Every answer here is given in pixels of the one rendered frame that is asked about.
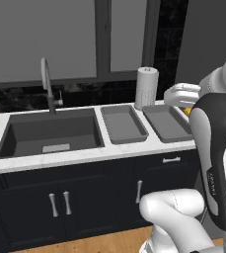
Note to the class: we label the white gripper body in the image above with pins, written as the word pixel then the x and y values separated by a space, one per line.
pixel 181 95

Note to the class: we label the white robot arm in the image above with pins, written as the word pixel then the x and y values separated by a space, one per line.
pixel 213 138

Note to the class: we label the yellow corn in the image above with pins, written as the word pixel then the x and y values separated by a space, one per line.
pixel 187 112

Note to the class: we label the grey tupperware container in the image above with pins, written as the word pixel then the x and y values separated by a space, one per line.
pixel 123 125
pixel 166 124

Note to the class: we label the white paper towel roll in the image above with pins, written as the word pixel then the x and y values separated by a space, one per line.
pixel 146 88

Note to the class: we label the black drawer front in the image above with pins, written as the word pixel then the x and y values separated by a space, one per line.
pixel 150 164

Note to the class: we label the black cupboard door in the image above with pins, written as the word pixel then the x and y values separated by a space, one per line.
pixel 25 217
pixel 94 204
pixel 160 184

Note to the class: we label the grey framed window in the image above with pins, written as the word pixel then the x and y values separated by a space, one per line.
pixel 103 36

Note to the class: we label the grey curved tap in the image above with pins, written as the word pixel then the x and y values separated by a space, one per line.
pixel 47 79

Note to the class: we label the dark grey sink basin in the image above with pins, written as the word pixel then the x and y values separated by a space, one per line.
pixel 52 135

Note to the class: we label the black fixed sink panel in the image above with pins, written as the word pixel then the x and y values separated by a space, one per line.
pixel 68 176

